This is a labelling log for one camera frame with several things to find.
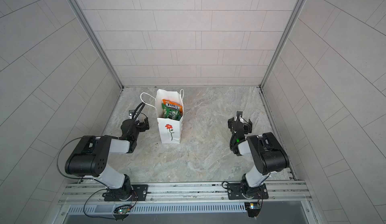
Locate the white floral paper bag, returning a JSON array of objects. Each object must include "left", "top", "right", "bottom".
[{"left": 140, "top": 89, "right": 185, "bottom": 144}]

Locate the green Fox's candy packet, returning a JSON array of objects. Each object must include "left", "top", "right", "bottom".
[{"left": 162, "top": 104, "right": 183, "bottom": 121}]

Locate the orange Fox's candy packet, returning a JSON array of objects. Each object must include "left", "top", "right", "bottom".
[{"left": 162, "top": 99, "right": 183, "bottom": 113}]

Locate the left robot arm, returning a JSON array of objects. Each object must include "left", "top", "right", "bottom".
[{"left": 64, "top": 117, "right": 150, "bottom": 201}]

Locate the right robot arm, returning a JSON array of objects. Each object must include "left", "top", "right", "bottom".
[{"left": 228, "top": 111, "right": 290, "bottom": 199}]

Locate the right circuit board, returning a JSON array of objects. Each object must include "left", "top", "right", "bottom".
[{"left": 244, "top": 202, "right": 262, "bottom": 218}]

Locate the circuit board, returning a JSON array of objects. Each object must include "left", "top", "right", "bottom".
[
  {"left": 113, "top": 205, "right": 132, "bottom": 215},
  {"left": 244, "top": 202, "right": 262, "bottom": 218}
]

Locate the left circuit board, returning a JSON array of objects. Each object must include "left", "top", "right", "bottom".
[{"left": 113, "top": 205, "right": 132, "bottom": 215}]

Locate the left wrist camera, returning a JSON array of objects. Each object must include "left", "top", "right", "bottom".
[{"left": 128, "top": 109, "right": 136, "bottom": 119}]

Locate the left black corrugated cable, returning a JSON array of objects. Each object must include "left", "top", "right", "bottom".
[{"left": 131, "top": 101, "right": 147, "bottom": 122}]

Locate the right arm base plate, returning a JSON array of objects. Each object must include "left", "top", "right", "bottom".
[{"left": 222, "top": 182, "right": 269, "bottom": 200}]

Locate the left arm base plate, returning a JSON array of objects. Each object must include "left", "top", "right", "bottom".
[{"left": 102, "top": 184, "right": 149, "bottom": 201}]

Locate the left loose black cable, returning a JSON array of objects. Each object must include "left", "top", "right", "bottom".
[{"left": 56, "top": 136, "right": 91, "bottom": 181}]

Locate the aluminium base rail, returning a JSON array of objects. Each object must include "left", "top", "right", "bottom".
[{"left": 57, "top": 180, "right": 312, "bottom": 205}]

